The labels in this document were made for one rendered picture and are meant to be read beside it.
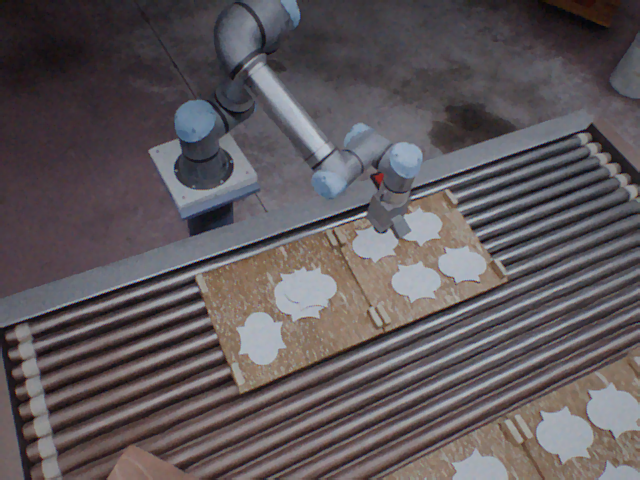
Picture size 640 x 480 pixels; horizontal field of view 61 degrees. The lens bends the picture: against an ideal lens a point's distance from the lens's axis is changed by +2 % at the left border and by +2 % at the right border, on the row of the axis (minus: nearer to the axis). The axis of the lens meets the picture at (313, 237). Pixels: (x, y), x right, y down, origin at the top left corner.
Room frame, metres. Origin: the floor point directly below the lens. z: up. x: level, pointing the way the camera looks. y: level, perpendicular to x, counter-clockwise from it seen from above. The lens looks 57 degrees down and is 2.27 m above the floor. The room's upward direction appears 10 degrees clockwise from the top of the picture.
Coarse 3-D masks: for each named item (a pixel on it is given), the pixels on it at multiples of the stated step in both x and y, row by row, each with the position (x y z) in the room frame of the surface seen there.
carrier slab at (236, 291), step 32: (256, 256) 0.75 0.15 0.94; (288, 256) 0.77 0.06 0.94; (320, 256) 0.79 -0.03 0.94; (224, 288) 0.64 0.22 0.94; (256, 288) 0.66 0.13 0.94; (352, 288) 0.71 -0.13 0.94; (224, 320) 0.55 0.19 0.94; (288, 320) 0.58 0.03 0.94; (320, 320) 0.60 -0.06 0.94; (352, 320) 0.61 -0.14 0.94; (224, 352) 0.46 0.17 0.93; (288, 352) 0.49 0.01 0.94; (320, 352) 0.51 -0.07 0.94; (256, 384) 0.40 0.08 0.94
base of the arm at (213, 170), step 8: (216, 152) 1.05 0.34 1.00; (184, 160) 1.03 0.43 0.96; (192, 160) 1.01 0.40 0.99; (200, 160) 1.01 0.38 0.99; (208, 160) 1.03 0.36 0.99; (216, 160) 1.04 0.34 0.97; (224, 160) 1.08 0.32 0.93; (184, 168) 1.02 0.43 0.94; (192, 168) 1.01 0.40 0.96; (200, 168) 1.01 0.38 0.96; (208, 168) 1.02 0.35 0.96; (216, 168) 1.03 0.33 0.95; (224, 168) 1.05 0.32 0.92; (184, 176) 1.01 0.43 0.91; (192, 176) 1.00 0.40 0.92; (200, 176) 1.00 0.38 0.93; (208, 176) 1.01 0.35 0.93; (216, 176) 1.02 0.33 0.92; (200, 184) 0.99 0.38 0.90
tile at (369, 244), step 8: (360, 232) 0.89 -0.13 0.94; (368, 232) 0.90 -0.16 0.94; (376, 232) 0.90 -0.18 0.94; (360, 240) 0.86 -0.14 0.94; (368, 240) 0.87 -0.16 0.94; (376, 240) 0.87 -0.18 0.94; (384, 240) 0.88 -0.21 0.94; (392, 240) 0.88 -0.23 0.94; (352, 248) 0.84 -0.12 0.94; (360, 248) 0.84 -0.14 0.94; (368, 248) 0.84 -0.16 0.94; (376, 248) 0.85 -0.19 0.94; (384, 248) 0.85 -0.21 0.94; (392, 248) 0.86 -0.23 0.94; (360, 256) 0.81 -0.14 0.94; (368, 256) 0.81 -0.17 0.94; (376, 256) 0.82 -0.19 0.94; (384, 256) 0.83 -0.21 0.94
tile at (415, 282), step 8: (416, 264) 0.82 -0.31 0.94; (400, 272) 0.78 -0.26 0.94; (408, 272) 0.79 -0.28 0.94; (416, 272) 0.79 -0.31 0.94; (424, 272) 0.79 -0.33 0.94; (432, 272) 0.80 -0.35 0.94; (392, 280) 0.75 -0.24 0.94; (400, 280) 0.75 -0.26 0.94; (408, 280) 0.76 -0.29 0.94; (416, 280) 0.76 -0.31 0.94; (424, 280) 0.77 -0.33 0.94; (432, 280) 0.77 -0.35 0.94; (440, 280) 0.78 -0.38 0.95; (392, 288) 0.73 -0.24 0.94; (400, 288) 0.73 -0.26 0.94; (408, 288) 0.73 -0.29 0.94; (416, 288) 0.74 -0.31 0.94; (424, 288) 0.74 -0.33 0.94; (432, 288) 0.75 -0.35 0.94; (408, 296) 0.71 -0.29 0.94; (416, 296) 0.71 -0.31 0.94; (424, 296) 0.72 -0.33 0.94; (432, 296) 0.72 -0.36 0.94
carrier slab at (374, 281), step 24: (456, 216) 1.02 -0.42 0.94; (336, 240) 0.86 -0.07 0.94; (432, 240) 0.91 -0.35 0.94; (456, 240) 0.93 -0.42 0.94; (360, 264) 0.79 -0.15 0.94; (384, 264) 0.80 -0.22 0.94; (408, 264) 0.82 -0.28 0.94; (432, 264) 0.83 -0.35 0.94; (360, 288) 0.72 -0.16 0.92; (384, 288) 0.73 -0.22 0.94; (456, 288) 0.77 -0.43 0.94; (480, 288) 0.78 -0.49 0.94; (408, 312) 0.66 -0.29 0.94; (432, 312) 0.68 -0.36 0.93
